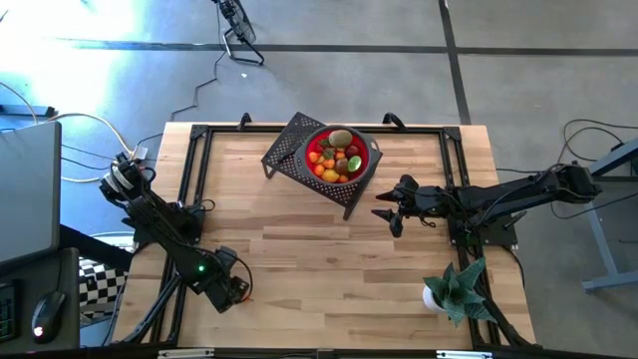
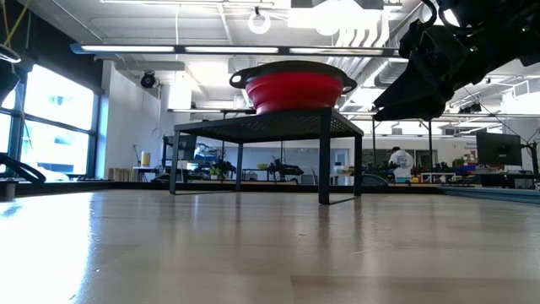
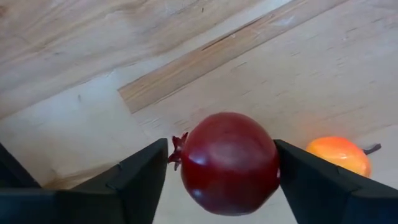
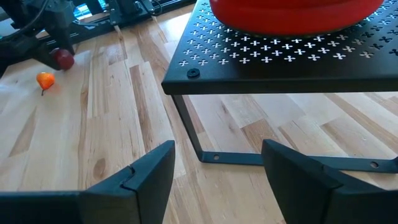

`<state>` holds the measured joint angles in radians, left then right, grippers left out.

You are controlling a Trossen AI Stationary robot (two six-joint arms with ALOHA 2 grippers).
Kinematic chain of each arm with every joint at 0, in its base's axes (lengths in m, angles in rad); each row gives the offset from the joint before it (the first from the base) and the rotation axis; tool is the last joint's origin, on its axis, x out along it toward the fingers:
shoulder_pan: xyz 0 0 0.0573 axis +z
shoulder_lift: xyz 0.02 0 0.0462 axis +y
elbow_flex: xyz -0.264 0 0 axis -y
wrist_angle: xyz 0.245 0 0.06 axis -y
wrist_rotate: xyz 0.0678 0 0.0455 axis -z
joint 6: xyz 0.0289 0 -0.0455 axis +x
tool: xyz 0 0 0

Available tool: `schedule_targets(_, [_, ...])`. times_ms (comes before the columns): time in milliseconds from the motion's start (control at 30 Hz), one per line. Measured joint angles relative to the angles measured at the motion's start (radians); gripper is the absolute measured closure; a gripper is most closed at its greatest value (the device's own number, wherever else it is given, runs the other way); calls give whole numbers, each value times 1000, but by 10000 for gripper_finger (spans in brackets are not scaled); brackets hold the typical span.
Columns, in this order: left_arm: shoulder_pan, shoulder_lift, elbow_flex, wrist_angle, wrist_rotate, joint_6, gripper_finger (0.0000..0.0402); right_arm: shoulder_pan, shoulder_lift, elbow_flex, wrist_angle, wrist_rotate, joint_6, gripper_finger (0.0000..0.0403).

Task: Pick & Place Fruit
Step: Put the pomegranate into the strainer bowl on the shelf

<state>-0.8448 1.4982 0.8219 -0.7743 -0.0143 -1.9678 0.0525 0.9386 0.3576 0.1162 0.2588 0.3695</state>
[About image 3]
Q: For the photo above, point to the dark red toy apple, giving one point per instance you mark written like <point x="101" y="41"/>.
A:
<point x="230" y="165"/>

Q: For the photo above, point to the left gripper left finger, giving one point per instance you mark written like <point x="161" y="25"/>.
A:
<point x="109" y="199"/>

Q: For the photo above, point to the red orange toy pear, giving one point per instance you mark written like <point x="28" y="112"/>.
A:
<point x="339" y="154"/>

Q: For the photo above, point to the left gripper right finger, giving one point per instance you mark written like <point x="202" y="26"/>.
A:
<point x="326" y="199"/>

